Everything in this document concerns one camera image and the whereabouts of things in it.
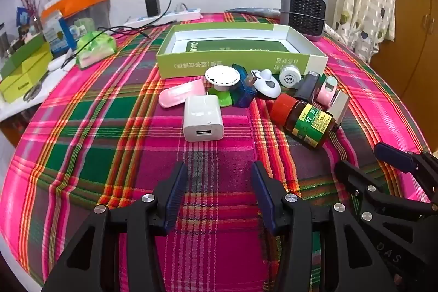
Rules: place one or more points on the yellow-green box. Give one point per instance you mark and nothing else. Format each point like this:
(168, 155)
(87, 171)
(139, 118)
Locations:
(24, 76)

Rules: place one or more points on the blue transparent box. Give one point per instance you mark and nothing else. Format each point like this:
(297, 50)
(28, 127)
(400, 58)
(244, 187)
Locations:
(243, 92)

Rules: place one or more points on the green tissue pack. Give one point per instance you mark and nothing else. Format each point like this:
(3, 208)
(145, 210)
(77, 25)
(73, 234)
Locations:
(95, 51)

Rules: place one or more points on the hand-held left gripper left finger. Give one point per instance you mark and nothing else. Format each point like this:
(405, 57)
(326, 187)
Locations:
(176, 199)

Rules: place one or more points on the grey scissors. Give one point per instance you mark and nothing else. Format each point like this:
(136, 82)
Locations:
(32, 92)

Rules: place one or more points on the grey floral folded umbrella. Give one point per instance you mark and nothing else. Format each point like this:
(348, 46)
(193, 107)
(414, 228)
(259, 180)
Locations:
(253, 10)

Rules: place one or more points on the green cardboard box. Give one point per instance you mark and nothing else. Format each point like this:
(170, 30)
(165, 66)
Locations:
(191, 64)

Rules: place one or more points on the wooden wardrobe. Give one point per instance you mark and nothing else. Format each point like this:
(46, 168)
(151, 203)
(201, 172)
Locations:
(410, 39)

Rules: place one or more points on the orange-lid plastic container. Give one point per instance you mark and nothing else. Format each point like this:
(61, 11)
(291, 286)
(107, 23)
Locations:
(82, 1)

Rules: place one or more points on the white USB charger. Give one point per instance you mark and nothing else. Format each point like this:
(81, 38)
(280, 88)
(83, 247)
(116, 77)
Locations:
(202, 117)

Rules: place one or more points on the grey desktop heater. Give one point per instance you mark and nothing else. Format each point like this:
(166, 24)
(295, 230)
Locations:
(304, 11)

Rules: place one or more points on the white round green-base stand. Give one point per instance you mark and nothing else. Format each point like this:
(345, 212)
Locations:
(222, 76)

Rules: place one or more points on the white power strip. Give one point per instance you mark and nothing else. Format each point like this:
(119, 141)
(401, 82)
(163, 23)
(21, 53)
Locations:
(164, 18)

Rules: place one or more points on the pink green plaid tablecloth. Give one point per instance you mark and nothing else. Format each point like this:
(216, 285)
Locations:
(102, 141)

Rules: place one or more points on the white oblong gadget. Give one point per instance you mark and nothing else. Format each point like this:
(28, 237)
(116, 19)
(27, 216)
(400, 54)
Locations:
(57, 64)

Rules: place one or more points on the black plug-in charger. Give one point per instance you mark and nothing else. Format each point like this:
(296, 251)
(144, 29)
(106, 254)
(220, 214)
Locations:
(153, 6)

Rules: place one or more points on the brown bottle red cap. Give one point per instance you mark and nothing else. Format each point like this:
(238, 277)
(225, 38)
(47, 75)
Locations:
(304, 121)

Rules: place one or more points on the black rectangular device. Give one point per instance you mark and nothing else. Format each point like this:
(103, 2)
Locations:
(307, 86)

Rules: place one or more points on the pink tape dispenser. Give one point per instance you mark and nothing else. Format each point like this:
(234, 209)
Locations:
(326, 90)

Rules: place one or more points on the white panda mini fan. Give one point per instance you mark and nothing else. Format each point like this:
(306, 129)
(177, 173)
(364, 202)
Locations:
(268, 86)

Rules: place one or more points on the pink oblong case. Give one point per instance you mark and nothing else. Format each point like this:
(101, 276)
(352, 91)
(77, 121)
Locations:
(178, 94)

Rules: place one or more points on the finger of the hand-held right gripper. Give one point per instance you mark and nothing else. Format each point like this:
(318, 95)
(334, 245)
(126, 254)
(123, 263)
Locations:
(356, 181)
(393, 155)

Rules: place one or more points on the silver rectangular case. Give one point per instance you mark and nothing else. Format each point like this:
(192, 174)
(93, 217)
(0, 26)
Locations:
(342, 107)

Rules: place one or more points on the dark green box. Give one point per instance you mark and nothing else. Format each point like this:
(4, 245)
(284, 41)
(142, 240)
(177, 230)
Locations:
(24, 54)

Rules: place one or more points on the blue cardboard box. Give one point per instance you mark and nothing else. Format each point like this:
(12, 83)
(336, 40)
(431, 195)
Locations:
(58, 35)

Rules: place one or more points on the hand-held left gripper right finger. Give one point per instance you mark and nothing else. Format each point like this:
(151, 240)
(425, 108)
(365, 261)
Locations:
(263, 199)

